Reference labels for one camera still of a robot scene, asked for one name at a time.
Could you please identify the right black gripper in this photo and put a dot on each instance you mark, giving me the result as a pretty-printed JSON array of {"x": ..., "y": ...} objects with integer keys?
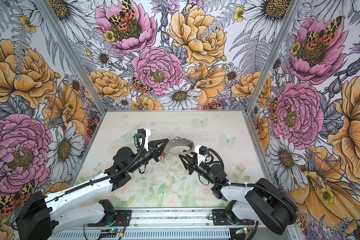
[{"x": 194, "y": 162}]

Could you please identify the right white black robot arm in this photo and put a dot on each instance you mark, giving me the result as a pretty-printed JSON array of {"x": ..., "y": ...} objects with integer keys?
[{"x": 259, "y": 202}]

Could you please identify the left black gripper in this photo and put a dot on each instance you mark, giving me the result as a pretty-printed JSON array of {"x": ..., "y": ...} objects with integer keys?
[{"x": 157, "y": 150}]

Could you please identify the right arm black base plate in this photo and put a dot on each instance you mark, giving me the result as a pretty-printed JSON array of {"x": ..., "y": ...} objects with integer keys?
[{"x": 221, "y": 218}]

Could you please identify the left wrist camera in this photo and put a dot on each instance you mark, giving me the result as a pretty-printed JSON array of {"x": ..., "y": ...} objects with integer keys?
[{"x": 142, "y": 138}]

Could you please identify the aluminium corner post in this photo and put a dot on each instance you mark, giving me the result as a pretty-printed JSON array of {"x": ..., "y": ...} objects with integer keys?
[
  {"x": 279, "y": 40},
  {"x": 58, "y": 31}
]

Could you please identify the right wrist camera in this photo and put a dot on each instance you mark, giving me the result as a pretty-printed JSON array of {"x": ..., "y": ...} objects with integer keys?
[{"x": 202, "y": 153}]

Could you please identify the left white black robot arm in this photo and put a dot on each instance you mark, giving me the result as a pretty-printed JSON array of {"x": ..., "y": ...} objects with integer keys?
[{"x": 45, "y": 215}]

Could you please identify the left aluminium corner post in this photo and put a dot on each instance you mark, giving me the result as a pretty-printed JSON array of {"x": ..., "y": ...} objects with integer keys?
[{"x": 58, "y": 31}]

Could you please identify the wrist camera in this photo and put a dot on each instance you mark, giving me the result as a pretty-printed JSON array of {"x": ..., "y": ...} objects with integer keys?
[
  {"x": 142, "y": 138},
  {"x": 202, "y": 153}
]

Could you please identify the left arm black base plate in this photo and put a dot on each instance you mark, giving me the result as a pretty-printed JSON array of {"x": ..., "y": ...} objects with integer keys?
[{"x": 119, "y": 218}]

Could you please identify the right aluminium corner post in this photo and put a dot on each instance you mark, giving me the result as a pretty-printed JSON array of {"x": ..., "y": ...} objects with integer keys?
[{"x": 279, "y": 40}]

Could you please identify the aluminium front rail frame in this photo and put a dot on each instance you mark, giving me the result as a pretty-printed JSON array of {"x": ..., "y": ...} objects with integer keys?
[{"x": 176, "y": 224}]

